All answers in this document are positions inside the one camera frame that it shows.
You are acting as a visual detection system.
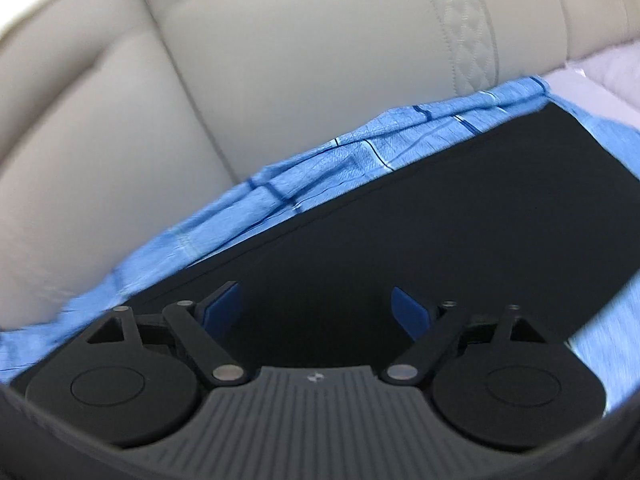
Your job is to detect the black pants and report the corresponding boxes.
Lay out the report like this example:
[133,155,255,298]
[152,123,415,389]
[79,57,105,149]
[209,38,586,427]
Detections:
[8,102,640,401]

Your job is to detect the blue checked bed sheet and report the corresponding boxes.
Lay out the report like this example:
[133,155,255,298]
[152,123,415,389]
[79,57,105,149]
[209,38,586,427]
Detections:
[1,70,639,384]

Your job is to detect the beige leather sofa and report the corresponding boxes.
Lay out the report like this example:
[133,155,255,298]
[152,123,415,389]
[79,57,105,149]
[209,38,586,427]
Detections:
[1,0,639,330]

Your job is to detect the lavender sofa cover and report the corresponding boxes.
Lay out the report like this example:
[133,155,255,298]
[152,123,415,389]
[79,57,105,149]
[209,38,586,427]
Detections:
[542,40,640,128]

